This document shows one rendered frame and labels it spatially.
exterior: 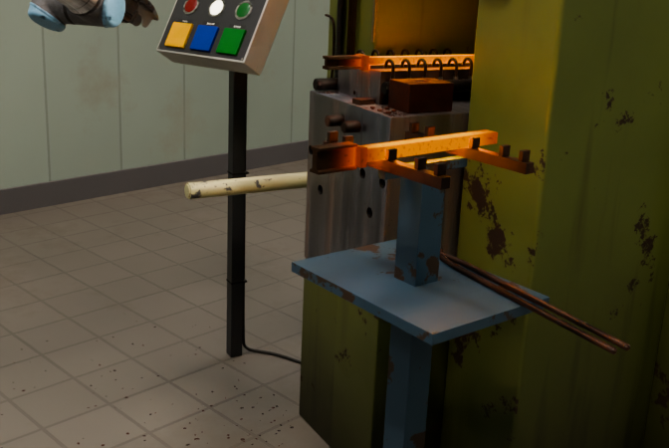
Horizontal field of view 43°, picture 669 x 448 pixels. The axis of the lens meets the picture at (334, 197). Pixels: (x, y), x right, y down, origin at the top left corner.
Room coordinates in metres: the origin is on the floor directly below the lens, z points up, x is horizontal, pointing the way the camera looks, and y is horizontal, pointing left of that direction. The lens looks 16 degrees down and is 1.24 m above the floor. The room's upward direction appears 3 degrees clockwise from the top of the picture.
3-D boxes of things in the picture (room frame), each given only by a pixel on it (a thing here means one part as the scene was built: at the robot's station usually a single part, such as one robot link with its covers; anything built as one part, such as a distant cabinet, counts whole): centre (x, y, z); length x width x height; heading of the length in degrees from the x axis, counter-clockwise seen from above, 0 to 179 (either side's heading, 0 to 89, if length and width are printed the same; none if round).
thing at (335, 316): (2.11, -0.26, 0.23); 0.56 x 0.38 x 0.47; 120
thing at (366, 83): (2.15, -0.23, 0.96); 0.42 x 0.20 x 0.09; 120
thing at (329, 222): (2.11, -0.26, 0.69); 0.56 x 0.38 x 0.45; 120
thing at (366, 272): (1.53, -0.16, 0.64); 0.40 x 0.30 x 0.02; 39
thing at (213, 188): (2.30, 0.20, 0.62); 0.44 x 0.05 x 0.05; 120
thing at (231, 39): (2.33, 0.30, 1.01); 0.07 x 0.05 x 0.07; 55
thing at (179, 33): (2.45, 0.46, 1.01); 0.07 x 0.05 x 0.07; 55
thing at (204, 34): (2.39, 0.38, 1.01); 0.07 x 0.05 x 0.07; 55
